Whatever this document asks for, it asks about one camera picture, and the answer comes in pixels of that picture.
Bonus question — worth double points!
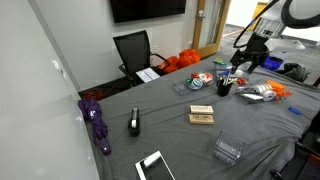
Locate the white printed paper sheet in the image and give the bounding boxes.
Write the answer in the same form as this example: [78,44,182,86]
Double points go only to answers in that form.
[135,67,161,84]

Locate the blue box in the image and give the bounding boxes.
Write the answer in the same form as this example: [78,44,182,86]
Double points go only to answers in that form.
[260,54,284,72]

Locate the black mesh office chair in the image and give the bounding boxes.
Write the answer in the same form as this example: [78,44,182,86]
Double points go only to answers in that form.
[112,29,171,88]

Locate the clear acrylic card holder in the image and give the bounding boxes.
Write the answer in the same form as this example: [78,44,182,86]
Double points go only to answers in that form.
[213,129,246,167]

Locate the small blue eraser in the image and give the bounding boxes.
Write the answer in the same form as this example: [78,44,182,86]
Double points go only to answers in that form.
[288,106,303,116]

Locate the black wall television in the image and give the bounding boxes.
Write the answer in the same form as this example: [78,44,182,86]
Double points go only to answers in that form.
[109,0,187,24]

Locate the grey tablecloth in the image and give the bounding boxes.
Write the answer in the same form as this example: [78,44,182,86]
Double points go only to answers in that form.
[84,46,320,180]

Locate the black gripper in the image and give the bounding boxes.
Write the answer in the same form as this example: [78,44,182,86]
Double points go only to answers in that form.
[229,32,269,75]

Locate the stack of white tape rolls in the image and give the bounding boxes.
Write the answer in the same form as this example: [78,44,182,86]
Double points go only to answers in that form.
[249,83,278,103]

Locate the blue ribbon spool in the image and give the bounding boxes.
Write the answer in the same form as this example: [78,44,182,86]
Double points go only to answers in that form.
[188,77,204,91]

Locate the green blue scissors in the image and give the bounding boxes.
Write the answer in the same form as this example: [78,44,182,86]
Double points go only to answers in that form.
[212,58,233,69]

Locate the purple folded umbrella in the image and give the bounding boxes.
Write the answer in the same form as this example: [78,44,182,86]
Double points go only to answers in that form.
[77,98,113,156]

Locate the black cup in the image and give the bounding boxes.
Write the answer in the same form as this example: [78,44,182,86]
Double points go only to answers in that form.
[216,77,233,98]

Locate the white framed tablet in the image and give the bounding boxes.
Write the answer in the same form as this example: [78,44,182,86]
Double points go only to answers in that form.
[134,150,177,180]

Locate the orange bag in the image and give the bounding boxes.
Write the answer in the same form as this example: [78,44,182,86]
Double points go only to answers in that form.
[159,48,202,74]

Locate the orange cloth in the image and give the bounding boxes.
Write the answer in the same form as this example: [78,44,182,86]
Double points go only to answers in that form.
[265,79,293,101]

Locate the pens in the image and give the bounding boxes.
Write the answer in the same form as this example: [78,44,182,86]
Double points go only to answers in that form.
[218,73,235,87]

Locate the wooden glass door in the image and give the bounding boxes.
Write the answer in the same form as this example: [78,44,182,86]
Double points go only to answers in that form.
[191,0,232,59]

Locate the dark green bag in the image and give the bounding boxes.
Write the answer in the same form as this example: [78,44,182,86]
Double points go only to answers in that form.
[278,62,311,83]

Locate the wooden block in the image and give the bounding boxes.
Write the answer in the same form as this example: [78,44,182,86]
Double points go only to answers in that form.
[189,104,215,115]
[188,113,215,126]

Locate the white card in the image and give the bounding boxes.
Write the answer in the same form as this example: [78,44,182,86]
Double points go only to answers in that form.
[240,93,264,101]

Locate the clear compartment organizer tray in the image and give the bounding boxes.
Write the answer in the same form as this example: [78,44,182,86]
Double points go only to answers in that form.
[213,61,251,88]

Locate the white whiteboard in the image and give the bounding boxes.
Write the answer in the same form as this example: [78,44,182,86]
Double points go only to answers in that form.
[0,0,101,180]

